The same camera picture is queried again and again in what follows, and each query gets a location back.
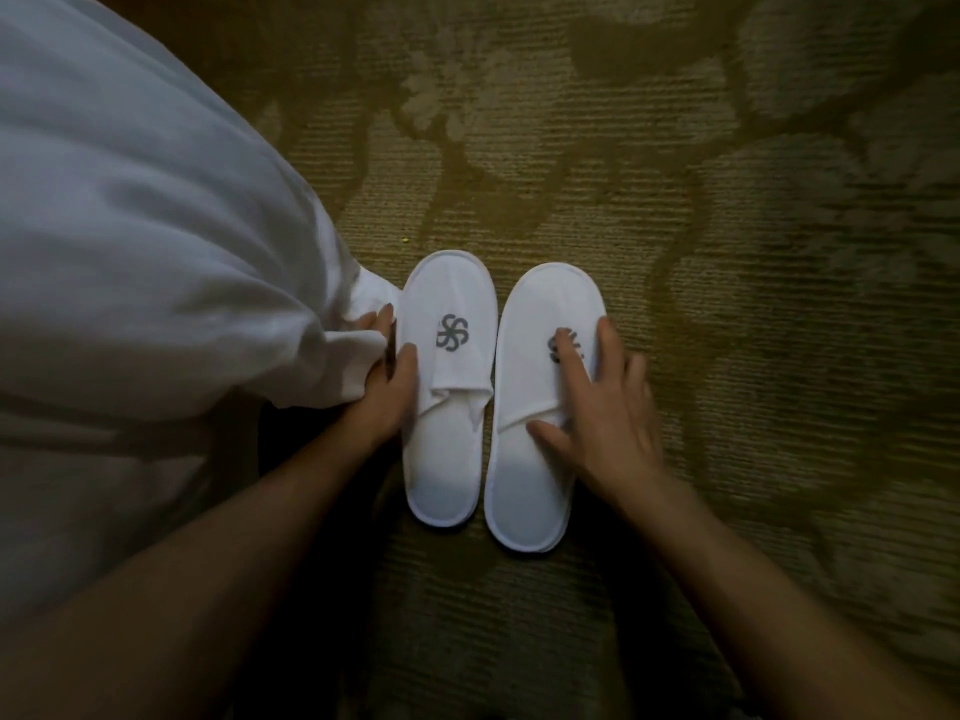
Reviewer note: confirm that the person's right hand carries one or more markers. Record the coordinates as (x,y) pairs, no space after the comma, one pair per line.
(615,427)

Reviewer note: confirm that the person's left hand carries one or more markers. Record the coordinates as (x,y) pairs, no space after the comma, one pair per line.
(386,404)

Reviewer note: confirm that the person's right thumb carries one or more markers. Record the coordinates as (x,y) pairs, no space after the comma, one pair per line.
(548,437)

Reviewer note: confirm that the person's left thumb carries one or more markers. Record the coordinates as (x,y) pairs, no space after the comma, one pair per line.
(407,365)

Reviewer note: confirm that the person's right middle finger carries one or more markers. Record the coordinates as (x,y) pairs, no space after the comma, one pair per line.
(613,353)

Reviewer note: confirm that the person's left middle finger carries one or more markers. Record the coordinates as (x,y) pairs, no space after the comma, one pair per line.
(366,320)

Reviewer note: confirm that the white slipper with grey emblem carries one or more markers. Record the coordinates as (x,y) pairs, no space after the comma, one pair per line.
(529,487)
(450,457)

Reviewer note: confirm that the person's right forearm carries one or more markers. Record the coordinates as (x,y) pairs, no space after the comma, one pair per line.
(757,607)

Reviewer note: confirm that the person's left forearm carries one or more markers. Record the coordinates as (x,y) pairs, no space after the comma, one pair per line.
(187,584)

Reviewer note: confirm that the white duvet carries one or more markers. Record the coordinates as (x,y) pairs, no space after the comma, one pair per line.
(142,239)

